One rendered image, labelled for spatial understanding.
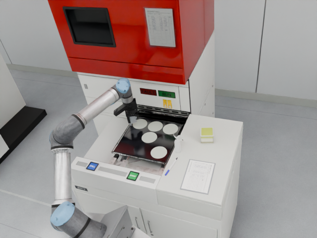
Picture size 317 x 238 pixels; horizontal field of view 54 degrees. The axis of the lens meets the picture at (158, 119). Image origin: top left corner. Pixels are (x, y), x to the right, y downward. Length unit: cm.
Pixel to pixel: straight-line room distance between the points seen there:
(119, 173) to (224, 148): 62
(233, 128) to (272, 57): 162
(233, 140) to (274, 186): 112
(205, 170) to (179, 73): 57
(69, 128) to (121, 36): 62
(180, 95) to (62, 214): 100
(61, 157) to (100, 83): 73
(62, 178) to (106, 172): 26
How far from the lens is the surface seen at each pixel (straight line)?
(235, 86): 370
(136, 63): 192
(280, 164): 309
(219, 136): 190
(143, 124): 213
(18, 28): 478
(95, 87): 227
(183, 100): 201
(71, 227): 153
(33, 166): 348
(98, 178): 183
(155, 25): 173
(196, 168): 173
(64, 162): 169
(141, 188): 172
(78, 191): 209
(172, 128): 206
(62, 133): 162
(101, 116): 245
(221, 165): 175
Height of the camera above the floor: 229
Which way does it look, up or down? 40 degrees down
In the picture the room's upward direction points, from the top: 9 degrees counter-clockwise
